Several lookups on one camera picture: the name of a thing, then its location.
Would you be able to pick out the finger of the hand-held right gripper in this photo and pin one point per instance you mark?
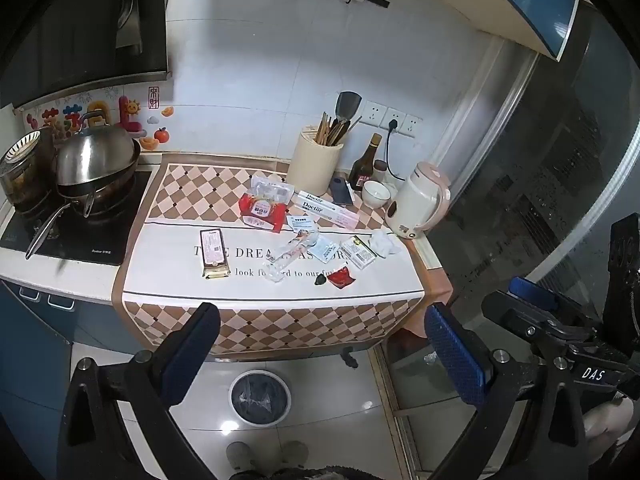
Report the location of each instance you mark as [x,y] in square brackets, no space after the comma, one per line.
[532,290]
[505,310]

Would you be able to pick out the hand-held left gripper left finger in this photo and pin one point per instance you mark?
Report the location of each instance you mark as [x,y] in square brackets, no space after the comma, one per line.
[192,350]

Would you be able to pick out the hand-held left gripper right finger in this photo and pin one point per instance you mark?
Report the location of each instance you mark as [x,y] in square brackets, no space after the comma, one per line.
[452,355]

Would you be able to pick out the round white trash bin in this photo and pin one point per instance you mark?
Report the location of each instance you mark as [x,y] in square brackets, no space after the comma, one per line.
[260,399]

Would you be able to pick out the gold pink snack wrapper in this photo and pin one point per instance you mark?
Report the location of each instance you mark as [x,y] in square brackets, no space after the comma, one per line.
[214,252]

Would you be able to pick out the white tissue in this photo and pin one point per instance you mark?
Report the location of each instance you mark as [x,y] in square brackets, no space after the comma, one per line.
[385,243]

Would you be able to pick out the red torn wrapper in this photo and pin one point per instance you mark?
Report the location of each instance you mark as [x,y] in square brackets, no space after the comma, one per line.
[342,277]

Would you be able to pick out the clear plastic wrapper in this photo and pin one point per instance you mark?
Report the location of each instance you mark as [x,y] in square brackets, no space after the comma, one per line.
[292,252]

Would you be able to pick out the white green packet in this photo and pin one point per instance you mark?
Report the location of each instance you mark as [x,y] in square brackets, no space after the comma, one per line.
[357,252]

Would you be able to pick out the red wet wipes pack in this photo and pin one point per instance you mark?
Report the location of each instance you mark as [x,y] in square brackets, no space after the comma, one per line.
[260,210]

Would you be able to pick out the light blue sachet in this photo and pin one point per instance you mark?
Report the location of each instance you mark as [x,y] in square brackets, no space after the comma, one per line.
[322,248]

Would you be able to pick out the small blue white packet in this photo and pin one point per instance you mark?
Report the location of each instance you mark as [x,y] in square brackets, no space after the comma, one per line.
[298,223]

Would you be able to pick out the white pink toothpaste box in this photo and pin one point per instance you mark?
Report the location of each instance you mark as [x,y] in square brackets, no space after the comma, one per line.
[327,210]

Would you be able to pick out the person's right forearm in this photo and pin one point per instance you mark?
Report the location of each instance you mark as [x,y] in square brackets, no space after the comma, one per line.
[607,425]

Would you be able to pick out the checkered printed tablecloth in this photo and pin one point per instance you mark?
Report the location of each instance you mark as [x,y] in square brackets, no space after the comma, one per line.
[170,255]

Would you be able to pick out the grey slipper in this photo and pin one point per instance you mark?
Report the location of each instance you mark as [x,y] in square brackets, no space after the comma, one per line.
[245,456]
[295,455]

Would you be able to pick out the glass sliding door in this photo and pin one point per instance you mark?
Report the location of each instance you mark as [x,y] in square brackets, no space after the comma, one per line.
[550,170]

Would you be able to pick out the white pink electric kettle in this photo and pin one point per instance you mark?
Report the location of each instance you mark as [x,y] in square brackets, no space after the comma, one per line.
[415,202]

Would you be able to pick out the black induction cooktop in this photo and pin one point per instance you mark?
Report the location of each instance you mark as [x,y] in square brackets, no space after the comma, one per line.
[100,240]

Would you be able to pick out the blue lower cabinet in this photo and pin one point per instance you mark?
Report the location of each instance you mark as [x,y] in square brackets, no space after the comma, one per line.
[35,350]

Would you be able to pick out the blue cabinet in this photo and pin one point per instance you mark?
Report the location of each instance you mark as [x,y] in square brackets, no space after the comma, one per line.
[35,350]
[530,5]

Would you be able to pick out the white ceramic bowl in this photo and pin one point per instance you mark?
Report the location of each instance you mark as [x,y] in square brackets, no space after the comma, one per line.
[376,194]

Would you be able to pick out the clear plastic bag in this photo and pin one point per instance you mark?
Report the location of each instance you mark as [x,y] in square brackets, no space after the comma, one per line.
[272,187]

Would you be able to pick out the small brown capped jar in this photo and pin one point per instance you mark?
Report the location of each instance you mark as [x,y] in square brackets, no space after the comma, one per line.
[380,170]

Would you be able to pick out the dark sauce bottle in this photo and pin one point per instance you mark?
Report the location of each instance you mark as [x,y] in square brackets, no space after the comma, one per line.
[364,165]

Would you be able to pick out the steel wok lid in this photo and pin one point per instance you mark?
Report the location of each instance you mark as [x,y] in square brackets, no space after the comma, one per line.
[97,155]

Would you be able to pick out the cream utensil holder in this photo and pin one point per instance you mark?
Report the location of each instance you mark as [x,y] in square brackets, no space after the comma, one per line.
[312,165]

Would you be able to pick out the pot with patterned bowl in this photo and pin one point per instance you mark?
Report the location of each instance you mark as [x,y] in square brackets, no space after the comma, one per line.
[22,170]

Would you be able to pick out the bundle of wooden chopsticks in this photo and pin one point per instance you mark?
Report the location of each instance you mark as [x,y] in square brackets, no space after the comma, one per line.
[330,130]

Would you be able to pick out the black spatula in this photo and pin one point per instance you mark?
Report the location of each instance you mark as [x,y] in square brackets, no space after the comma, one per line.
[348,105]

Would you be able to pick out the blue upper cabinet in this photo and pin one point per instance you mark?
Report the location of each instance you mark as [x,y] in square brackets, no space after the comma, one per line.
[530,5]

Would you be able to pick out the black range hood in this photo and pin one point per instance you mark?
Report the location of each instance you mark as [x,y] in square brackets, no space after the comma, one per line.
[70,25]

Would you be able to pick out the white wall power outlet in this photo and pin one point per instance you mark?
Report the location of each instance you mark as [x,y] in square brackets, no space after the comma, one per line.
[380,112]

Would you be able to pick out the colourful wall stickers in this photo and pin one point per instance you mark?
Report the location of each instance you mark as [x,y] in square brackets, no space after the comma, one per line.
[127,110]

